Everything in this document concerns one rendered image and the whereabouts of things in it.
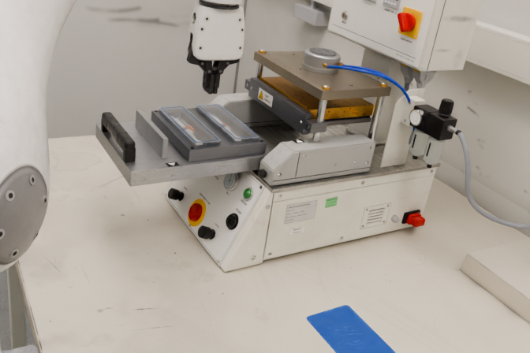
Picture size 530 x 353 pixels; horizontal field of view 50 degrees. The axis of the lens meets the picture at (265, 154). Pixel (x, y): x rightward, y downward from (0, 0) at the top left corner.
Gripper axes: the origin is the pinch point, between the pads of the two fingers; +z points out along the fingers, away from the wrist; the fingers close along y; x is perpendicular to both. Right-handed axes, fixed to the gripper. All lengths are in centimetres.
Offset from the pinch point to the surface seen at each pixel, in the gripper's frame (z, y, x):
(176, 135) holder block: 9.3, -7.9, -3.5
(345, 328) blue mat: 34, 13, -39
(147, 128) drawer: 9.1, -12.3, 0.7
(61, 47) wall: 32, 0, 139
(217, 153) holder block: 10.6, -2.1, -10.0
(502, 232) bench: 34, 74, -24
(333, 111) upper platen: 3.8, 23.6, -9.8
